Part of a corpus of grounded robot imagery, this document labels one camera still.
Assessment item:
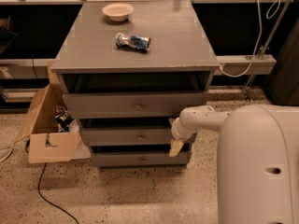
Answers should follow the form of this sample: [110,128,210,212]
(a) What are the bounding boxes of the grey drawer cabinet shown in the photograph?
[52,1,219,156]

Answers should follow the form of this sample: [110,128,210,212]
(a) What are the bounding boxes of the white cable on rail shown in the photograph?
[218,0,282,78]

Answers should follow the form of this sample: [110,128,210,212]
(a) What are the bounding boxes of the metal diagonal pole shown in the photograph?
[242,0,292,102]

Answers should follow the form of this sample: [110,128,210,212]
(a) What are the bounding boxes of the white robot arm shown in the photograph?
[170,105,299,224]

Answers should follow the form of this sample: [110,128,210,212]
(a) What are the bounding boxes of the grey top drawer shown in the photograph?
[63,91,208,119]

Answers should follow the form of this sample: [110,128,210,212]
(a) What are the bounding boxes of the white floor cable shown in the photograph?
[0,133,31,163]

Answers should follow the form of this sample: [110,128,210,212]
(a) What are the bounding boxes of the open cardboard box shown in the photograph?
[15,62,90,164]

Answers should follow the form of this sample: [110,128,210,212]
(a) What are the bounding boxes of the crushed blue soda can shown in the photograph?
[115,33,151,52]

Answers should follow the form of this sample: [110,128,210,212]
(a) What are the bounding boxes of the grey wall rail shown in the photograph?
[0,55,277,79]

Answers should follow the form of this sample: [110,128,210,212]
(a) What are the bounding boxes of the white bowl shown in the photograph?
[102,3,135,22]

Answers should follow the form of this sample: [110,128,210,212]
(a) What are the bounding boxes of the black snack bag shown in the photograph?
[55,105,73,133]

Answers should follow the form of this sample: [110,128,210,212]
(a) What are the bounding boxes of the grey bottom drawer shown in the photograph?
[91,151,192,167]

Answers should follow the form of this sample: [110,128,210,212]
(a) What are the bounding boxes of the black floor cable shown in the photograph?
[37,162,80,224]

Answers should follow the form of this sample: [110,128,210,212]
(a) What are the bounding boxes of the grey drawer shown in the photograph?
[63,91,208,119]
[81,128,173,146]
[91,151,192,167]

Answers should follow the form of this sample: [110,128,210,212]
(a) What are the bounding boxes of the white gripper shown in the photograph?
[169,118,195,157]

